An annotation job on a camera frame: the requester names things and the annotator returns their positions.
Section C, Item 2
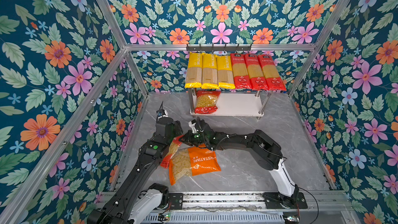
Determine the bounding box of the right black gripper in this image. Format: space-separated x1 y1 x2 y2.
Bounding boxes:
178 130 210 146

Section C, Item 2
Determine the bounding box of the red macaroni bag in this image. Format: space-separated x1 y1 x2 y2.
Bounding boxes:
195 91 220 114
160 135 182 169

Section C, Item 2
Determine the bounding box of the orange macaroni bag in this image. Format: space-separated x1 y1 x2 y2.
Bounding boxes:
169 147 221 185

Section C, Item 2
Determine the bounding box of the yellow spaghetti pack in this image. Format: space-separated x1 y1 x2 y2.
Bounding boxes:
201 54 219 89
185 52 203 88
217 56 235 90

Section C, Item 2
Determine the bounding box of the red spaghetti pack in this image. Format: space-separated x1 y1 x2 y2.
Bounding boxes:
244 54 268 91
231 54 252 90
258 55 287 91

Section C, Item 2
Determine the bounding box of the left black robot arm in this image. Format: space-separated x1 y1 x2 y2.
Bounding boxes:
87 117 182 224

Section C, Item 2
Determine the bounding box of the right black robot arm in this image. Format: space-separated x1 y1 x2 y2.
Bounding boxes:
178 118 300 206

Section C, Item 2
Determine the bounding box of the white two-tier shelf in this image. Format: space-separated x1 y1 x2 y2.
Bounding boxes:
186 88 272 118

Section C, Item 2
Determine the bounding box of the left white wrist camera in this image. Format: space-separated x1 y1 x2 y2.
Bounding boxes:
157 109 169 119

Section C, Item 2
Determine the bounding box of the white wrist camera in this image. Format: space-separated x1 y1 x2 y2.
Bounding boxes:
188 120 198 134
157 109 169 119

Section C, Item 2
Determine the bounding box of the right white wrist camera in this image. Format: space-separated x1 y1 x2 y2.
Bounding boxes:
188 120 198 134

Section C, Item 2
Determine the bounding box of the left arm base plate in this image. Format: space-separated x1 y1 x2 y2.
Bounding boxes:
160 193 184 211

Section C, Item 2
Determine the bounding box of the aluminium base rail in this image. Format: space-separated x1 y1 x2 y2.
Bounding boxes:
174 190 354 213

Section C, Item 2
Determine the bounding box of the metal hook rail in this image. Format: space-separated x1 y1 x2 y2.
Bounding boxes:
185 44 252 53

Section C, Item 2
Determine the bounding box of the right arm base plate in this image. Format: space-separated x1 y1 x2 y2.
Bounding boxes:
262 192 308 209

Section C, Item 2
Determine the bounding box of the white vented cable duct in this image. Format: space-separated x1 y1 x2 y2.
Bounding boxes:
142 212 285 224

